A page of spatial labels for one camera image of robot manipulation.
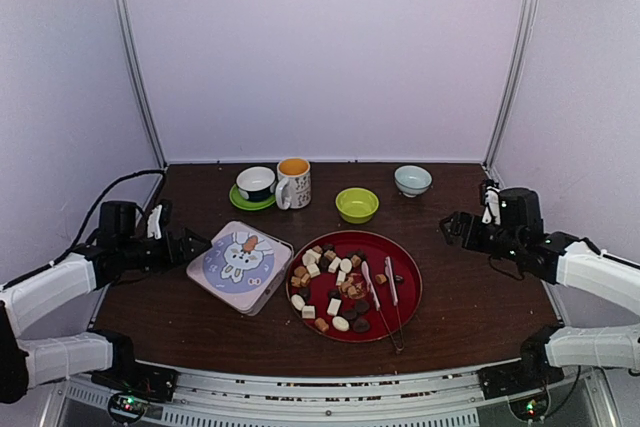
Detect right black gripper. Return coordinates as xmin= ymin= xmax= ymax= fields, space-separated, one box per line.
xmin=439 ymin=211 xmax=523 ymax=263

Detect bunny tin lid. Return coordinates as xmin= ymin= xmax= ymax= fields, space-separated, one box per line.
xmin=186 ymin=221 xmax=294 ymax=316

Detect pink metal tongs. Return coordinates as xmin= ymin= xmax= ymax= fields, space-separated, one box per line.
xmin=361 ymin=256 xmax=406 ymax=355

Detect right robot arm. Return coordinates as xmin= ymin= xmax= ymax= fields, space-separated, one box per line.
xmin=439 ymin=181 xmax=639 ymax=389

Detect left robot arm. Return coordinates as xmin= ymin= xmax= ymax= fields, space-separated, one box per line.
xmin=1 ymin=201 xmax=211 ymax=404

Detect dark heart chocolate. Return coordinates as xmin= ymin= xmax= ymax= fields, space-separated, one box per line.
xmin=351 ymin=317 xmax=370 ymax=334

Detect white square chocolate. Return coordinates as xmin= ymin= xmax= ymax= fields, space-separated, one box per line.
xmin=327 ymin=298 xmax=342 ymax=317

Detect tan striped chocolate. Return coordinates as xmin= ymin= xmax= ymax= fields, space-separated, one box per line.
xmin=314 ymin=318 xmax=329 ymax=333

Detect pale blue bowl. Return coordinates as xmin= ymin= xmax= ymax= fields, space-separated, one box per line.
xmin=394 ymin=165 xmax=433 ymax=198

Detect green saucer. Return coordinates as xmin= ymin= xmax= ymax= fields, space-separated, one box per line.
xmin=229 ymin=184 xmax=276 ymax=211

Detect white and navy cup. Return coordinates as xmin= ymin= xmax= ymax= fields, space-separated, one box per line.
xmin=236 ymin=166 xmax=276 ymax=193

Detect lime green bowl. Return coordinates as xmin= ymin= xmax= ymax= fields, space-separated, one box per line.
xmin=335 ymin=187 xmax=380 ymax=225

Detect round red tray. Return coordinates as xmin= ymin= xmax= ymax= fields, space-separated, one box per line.
xmin=285 ymin=230 xmax=423 ymax=353

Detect patterned mug yellow inside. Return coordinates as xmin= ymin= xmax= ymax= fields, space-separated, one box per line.
xmin=274 ymin=158 xmax=311 ymax=210

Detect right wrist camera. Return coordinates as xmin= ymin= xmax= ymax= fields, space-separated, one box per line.
xmin=480 ymin=179 xmax=501 ymax=226

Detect left black cable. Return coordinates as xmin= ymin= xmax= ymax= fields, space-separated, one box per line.
xmin=47 ymin=169 xmax=167 ymax=268

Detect metal front rail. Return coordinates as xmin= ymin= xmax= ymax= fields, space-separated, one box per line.
xmin=39 ymin=367 xmax=621 ymax=426

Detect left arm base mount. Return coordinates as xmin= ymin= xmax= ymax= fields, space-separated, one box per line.
xmin=91 ymin=363 xmax=179 ymax=425

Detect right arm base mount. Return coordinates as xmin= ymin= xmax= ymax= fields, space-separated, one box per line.
xmin=477 ymin=361 xmax=564 ymax=424

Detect right aluminium frame post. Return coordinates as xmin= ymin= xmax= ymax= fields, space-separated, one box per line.
xmin=482 ymin=0 xmax=539 ymax=178

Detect aluminium frame post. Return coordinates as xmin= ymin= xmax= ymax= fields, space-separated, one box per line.
xmin=103 ymin=0 xmax=167 ymax=168
xmin=482 ymin=0 xmax=539 ymax=178

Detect left aluminium frame post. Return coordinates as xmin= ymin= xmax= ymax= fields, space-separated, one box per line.
xmin=103 ymin=0 xmax=167 ymax=168

